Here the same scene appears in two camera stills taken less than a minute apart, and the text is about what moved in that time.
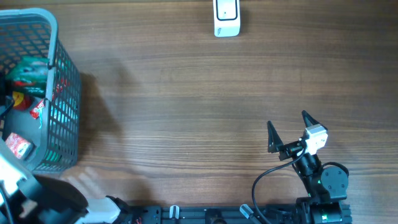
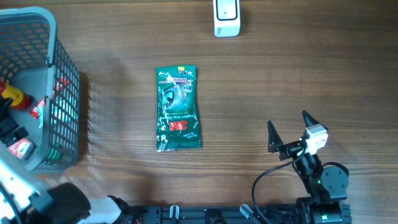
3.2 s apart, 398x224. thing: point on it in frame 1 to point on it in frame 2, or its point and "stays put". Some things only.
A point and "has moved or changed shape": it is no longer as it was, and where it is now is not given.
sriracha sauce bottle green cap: [17, 98] has moved or changed shape
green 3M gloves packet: [29, 75] to [178, 126]
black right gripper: [275, 144] stays put
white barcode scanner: [227, 18] stays put
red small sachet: [35, 112] stays put
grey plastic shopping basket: [55, 133] stays put
